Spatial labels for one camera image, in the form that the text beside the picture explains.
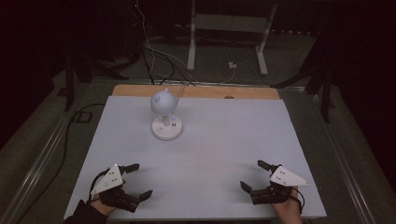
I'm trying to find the person's right hand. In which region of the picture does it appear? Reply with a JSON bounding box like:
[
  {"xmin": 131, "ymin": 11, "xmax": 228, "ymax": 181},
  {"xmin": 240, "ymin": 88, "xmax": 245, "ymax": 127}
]
[{"xmin": 270, "ymin": 188, "xmax": 304, "ymax": 224}]

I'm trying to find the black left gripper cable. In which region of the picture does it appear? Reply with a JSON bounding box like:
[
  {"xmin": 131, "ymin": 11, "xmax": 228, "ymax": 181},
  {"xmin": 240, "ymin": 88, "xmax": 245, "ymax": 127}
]
[{"xmin": 88, "ymin": 169, "xmax": 109, "ymax": 203}]

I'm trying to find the white lamp cable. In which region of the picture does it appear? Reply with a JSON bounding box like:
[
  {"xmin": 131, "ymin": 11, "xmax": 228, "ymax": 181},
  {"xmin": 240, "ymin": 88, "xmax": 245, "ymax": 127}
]
[{"xmin": 177, "ymin": 83, "xmax": 189, "ymax": 102}]

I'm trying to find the long black floor cable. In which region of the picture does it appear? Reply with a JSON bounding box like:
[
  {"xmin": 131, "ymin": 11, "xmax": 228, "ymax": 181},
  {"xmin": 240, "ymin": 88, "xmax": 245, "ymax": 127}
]
[{"xmin": 13, "ymin": 103, "xmax": 106, "ymax": 224}]

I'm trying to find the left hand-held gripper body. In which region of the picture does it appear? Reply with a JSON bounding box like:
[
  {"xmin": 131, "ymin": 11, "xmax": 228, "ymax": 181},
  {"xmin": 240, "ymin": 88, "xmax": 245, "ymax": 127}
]
[{"xmin": 90, "ymin": 163, "xmax": 144, "ymax": 214}]

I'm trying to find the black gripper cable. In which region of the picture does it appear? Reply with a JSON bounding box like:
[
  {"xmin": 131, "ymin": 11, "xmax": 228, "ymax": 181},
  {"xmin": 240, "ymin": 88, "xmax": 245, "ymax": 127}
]
[
  {"xmin": 88, "ymin": 169, "xmax": 109, "ymax": 203},
  {"xmin": 290, "ymin": 187, "xmax": 306, "ymax": 215}
]

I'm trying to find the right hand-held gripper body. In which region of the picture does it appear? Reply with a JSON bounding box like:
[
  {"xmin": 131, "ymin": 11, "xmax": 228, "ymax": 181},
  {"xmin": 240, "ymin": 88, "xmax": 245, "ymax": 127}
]
[{"xmin": 250, "ymin": 164, "xmax": 311, "ymax": 206}]

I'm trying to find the black tripod stand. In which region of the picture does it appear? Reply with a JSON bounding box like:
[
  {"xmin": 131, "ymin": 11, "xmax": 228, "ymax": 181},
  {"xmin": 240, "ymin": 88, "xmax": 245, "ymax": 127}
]
[
  {"xmin": 270, "ymin": 60, "xmax": 335, "ymax": 124},
  {"xmin": 63, "ymin": 46, "xmax": 141, "ymax": 113}
]

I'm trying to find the black square floor plate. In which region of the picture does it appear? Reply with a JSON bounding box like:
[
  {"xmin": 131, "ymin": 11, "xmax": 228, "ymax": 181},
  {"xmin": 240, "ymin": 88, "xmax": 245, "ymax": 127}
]
[{"xmin": 75, "ymin": 110, "xmax": 93, "ymax": 123}]

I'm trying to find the person's left hand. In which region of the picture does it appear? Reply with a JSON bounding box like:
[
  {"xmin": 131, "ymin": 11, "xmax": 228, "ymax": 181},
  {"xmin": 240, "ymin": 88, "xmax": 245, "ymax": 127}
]
[{"xmin": 90, "ymin": 196, "xmax": 117, "ymax": 217}]

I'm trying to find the thin white hanging cable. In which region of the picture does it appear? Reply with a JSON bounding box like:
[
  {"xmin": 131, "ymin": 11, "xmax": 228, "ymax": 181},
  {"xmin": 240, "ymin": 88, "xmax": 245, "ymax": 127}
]
[{"xmin": 135, "ymin": 0, "xmax": 195, "ymax": 86}]

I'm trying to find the white round-headed table lamp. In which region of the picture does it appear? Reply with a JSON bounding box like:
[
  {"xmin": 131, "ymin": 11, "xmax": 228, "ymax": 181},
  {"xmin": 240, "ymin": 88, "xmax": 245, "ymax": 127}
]
[{"xmin": 149, "ymin": 87, "xmax": 184, "ymax": 142}]

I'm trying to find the white table mat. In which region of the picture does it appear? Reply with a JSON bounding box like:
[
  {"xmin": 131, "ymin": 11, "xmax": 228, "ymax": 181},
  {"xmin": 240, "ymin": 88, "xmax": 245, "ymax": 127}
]
[{"xmin": 63, "ymin": 95, "xmax": 328, "ymax": 221}]

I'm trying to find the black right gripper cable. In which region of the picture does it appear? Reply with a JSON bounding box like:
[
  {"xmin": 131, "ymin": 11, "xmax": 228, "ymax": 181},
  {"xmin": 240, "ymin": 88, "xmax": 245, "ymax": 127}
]
[{"xmin": 290, "ymin": 187, "xmax": 306, "ymax": 215}]

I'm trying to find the white metal stand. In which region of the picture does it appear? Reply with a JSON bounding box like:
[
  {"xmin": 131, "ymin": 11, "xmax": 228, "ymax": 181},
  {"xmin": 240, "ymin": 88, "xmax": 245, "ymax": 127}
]
[{"xmin": 186, "ymin": 0, "xmax": 278, "ymax": 77}]

